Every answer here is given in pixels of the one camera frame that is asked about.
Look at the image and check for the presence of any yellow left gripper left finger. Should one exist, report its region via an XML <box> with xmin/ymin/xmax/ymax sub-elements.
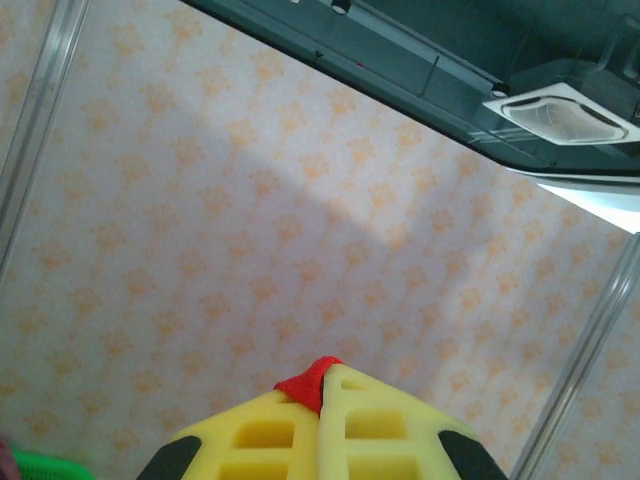
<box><xmin>134</xmin><ymin>385</ymin><xmax>322</xmax><ymax>480</ymax></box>

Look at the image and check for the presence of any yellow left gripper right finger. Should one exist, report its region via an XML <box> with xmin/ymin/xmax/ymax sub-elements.
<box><xmin>317</xmin><ymin>363</ymin><xmax>509</xmax><ymax>480</ymax></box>

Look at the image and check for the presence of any red t-shirt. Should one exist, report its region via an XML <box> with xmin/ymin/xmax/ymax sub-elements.
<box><xmin>273</xmin><ymin>355</ymin><xmax>346</xmax><ymax>417</ymax></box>

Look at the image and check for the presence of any green plastic basket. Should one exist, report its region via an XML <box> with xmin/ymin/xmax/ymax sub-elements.
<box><xmin>9</xmin><ymin>448</ymin><xmax>94</xmax><ymax>480</ymax></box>

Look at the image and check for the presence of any maroon t-shirt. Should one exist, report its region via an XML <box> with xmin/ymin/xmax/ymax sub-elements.
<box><xmin>0</xmin><ymin>431</ymin><xmax>21</xmax><ymax>480</ymax></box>

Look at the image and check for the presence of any white ceiling air conditioner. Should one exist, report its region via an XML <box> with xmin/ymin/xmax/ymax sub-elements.
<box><xmin>481</xmin><ymin>81</ymin><xmax>633</xmax><ymax>147</ymax></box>

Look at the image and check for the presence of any aluminium frame post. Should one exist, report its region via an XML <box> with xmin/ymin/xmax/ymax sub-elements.
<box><xmin>508</xmin><ymin>230</ymin><xmax>640</xmax><ymax>480</ymax></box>
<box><xmin>0</xmin><ymin>0</ymin><xmax>92</xmax><ymax>274</ymax></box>

